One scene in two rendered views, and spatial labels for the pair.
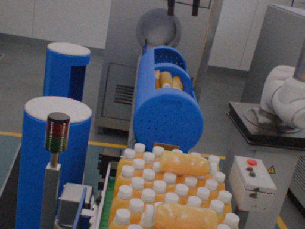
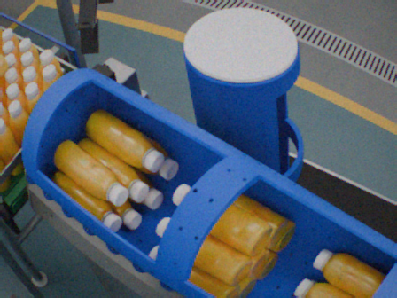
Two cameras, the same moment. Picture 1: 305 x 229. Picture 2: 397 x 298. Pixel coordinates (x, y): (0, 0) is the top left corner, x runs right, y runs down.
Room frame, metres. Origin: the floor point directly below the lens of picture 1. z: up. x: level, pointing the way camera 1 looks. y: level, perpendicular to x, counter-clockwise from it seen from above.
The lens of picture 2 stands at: (2.45, -0.43, 2.17)
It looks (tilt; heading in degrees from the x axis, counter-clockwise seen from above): 52 degrees down; 142
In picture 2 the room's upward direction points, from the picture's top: 11 degrees counter-clockwise
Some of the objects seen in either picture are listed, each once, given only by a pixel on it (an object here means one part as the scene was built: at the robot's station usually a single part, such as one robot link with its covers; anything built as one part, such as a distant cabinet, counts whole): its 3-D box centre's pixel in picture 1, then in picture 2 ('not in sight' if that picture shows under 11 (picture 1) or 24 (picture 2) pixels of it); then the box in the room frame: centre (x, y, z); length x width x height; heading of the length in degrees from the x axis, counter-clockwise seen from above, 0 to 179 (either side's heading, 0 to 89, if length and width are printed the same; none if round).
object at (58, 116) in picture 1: (56, 141); not in sight; (1.03, 0.26, 1.18); 0.06 x 0.06 x 0.16
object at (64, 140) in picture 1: (56, 139); not in sight; (1.03, 0.26, 1.18); 0.06 x 0.06 x 0.05
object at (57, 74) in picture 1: (62, 110); not in sight; (2.65, 0.64, 0.59); 0.28 x 0.28 x 0.88
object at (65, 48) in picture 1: (69, 49); not in sight; (2.65, 0.64, 1.03); 0.28 x 0.28 x 0.01
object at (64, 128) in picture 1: (58, 125); not in sight; (1.03, 0.26, 1.23); 0.06 x 0.06 x 0.04
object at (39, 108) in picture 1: (58, 109); (242, 41); (1.62, 0.41, 1.03); 0.28 x 0.28 x 0.01
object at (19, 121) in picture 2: not in sight; (23, 129); (1.33, -0.11, 0.98); 0.07 x 0.07 x 0.17
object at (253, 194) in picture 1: (251, 183); not in sight; (1.26, -0.38, 1.05); 0.20 x 0.10 x 0.10; 5
